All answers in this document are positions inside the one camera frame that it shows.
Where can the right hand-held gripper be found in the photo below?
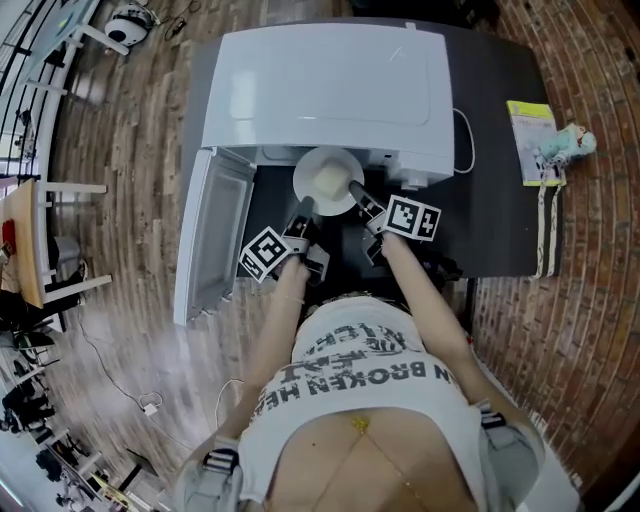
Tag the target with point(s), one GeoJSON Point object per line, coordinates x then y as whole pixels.
{"type": "Point", "coordinates": [412, 217]}

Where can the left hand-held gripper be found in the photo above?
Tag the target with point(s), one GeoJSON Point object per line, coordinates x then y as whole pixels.
{"type": "Point", "coordinates": [265, 252]}

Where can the white round plate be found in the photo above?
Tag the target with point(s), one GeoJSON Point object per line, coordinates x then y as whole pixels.
{"type": "Point", "coordinates": [302, 172]}

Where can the white microwave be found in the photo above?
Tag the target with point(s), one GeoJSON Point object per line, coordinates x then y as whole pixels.
{"type": "Point", "coordinates": [325, 85]}

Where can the person's right forearm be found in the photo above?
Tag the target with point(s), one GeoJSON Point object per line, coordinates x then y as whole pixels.
{"type": "Point", "coordinates": [425, 305]}

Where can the person's left forearm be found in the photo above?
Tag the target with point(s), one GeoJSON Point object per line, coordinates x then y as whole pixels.
{"type": "Point", "coordinates": [270, 340]}

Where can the person's black shorts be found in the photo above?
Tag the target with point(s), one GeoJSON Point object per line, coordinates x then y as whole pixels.
{"type": "Point", "coordinates": [360, 292]}

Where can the black table with white legs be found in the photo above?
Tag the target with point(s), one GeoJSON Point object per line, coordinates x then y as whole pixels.
{"type": "Point", "coordinates": [490, 210]}

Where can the person's torso in white shirt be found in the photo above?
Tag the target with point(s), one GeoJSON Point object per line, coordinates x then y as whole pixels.
{"type": "Point", "coordinates": [360, 370]}

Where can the yellow-green booklet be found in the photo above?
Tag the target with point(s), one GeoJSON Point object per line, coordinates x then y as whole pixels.
{"type": "Point", "coordinates": [525, 135]}

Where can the black chair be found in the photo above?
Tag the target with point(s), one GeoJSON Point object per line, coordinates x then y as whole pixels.
{"type": "Point", "coordinates": [380, 7]}

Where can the pale teal plush toy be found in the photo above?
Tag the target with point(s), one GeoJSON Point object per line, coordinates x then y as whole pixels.
{"type": "Point", "coordinates": [575, 142]}

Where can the white panda-faced round device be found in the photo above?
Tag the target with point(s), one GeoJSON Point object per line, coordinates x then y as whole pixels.
{"type": "Point", "coordinates": [127, 25]}

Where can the wooden desk with white legs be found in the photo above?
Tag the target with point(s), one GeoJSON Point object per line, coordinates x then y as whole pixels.
{"type": "Point", "coordinates": [25, 240]}

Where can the red cloth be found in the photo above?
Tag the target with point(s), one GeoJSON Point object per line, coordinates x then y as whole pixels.
{"type": "Point", "coordinates": [8, 231]}

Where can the glass-topped table white legs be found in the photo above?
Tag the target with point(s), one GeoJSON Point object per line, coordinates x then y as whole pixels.
{"type": "Point", "coordinates": [65, 25]}

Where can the white low platform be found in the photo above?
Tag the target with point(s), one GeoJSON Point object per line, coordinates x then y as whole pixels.
{"type": "Point", "coordinates": [560, 475]}

